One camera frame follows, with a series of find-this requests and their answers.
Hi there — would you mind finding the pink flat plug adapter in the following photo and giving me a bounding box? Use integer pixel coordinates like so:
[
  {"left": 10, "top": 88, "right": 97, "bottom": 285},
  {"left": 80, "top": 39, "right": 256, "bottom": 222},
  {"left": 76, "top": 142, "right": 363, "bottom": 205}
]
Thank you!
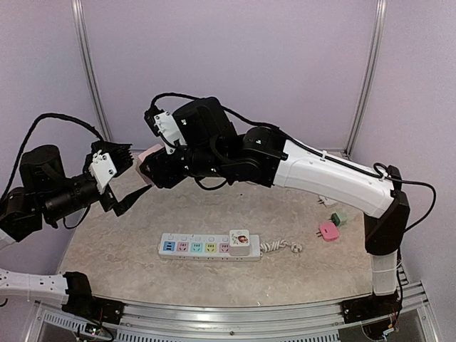
[{"left": 316, "top": 222, "right": 340, "bottom": 242}]

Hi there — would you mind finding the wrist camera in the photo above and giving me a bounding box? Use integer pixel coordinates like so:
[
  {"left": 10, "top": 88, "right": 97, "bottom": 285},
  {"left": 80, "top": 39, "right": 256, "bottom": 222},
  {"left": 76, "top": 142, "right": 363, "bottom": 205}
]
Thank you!
[
  {"left": 144, "top": 109, "right": 186, "bottom": 155},
  {"left": 89, "top": 150, "right": 118, "bottom": 195}
]

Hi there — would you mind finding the front aluminium rail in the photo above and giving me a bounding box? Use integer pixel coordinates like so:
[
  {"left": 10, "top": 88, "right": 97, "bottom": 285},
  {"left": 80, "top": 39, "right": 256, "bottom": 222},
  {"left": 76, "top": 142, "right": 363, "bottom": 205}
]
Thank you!
[{"left": 24, "top": 282, "right": 441, "bottom": 341}]

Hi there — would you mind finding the aluminium frame post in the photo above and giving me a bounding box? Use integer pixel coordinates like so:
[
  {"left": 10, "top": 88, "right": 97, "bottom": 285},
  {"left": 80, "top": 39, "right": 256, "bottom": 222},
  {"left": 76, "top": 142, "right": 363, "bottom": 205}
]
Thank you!
[
  {"left": 71, "top": 0, "right": 114, "bottom": 142},
  {"left": 344, "top": 0, "right": 388, "bottom": 158}
]

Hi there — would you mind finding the power strip cord and plug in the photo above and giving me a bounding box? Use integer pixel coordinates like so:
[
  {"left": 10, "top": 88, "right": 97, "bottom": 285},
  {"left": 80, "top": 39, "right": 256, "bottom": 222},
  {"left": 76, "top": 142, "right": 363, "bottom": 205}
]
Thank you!
[{"left": 259, "top": 240, "right": 304, "bottom": 254}]

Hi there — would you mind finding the white cube socket adapter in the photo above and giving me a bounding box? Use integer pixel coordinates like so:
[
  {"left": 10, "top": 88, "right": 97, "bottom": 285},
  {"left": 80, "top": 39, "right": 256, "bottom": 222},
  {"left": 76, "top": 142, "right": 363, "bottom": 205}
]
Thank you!
[{"left": 229, "top": 229, "right": 250, "bottom": 257}]

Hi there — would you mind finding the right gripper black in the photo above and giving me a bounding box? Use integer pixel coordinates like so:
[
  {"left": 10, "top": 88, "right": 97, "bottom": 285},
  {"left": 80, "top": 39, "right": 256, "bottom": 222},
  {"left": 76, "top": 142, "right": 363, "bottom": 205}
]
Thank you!
[{"left": 141, "top": 142, "right": 227, "bottom": 186}]

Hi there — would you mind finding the left aluminium frame post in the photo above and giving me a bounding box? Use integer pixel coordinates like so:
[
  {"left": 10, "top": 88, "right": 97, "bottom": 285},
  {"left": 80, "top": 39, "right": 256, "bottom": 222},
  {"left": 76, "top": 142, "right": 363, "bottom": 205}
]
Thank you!
[{"left": 71, "top": 0, "right": 114, "bottom": 142}]

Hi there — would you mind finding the pink cube socket adapter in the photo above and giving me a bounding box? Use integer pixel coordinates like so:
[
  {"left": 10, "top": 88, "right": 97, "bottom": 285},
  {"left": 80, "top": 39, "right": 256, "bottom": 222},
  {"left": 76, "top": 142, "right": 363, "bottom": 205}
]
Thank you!
[{"left": 135, "top": 144, "right": 162, "bottom": 186}]

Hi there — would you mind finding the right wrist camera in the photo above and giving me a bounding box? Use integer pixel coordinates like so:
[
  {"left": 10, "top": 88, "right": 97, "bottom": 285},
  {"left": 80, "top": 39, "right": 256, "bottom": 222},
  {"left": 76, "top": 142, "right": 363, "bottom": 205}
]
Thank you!
[{"left": 144, "top": 109, "right": 186, "bottom": 155}]

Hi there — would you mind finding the white multicolour power strip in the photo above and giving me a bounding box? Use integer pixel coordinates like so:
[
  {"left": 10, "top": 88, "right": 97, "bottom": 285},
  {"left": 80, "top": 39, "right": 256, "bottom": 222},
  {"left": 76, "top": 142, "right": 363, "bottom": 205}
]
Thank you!
[{"left": 157, "top": 233, "right": 261, "bottom": 261}]

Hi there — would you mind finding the white flat plug adapter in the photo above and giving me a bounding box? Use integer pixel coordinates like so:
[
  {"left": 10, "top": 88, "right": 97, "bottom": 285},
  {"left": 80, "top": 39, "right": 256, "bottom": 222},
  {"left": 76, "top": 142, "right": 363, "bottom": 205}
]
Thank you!
[{"left": 318, "top": 195, "right": 338, "bottom": 208}]

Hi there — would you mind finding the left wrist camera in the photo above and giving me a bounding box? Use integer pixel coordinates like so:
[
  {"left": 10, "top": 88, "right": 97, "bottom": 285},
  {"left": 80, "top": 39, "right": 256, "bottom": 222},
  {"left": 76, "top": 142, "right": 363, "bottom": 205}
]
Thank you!
[{"left": 89, "top": 150, "right": 118, "bottom": 195}]

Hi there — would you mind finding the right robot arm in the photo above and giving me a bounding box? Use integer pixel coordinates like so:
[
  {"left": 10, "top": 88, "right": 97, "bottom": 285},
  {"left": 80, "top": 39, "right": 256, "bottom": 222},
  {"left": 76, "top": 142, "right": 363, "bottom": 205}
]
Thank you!
[{"left": 140, "top": 97, "right": 410, "bottom": 323}]

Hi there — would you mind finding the right aluminium frame post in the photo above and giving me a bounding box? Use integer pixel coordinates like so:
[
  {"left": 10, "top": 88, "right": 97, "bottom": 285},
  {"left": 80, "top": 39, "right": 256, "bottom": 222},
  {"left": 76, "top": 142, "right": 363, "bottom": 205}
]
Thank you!
[{"left": 344, "top": 0, "right": 388, "bottom": 158}]

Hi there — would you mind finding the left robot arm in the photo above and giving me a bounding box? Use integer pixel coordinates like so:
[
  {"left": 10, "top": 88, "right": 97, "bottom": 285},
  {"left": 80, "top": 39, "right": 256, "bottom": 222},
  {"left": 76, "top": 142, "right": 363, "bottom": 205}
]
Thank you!
[{"left": 1, "top": 140, "right": 150, "bottom": 324}]

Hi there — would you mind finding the green plug adapter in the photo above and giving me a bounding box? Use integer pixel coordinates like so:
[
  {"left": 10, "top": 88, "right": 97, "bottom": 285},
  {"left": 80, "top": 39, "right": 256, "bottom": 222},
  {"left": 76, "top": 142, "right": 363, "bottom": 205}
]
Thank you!
[{"left": 330, "top": 212, "right": 348, "bottom": 227}]

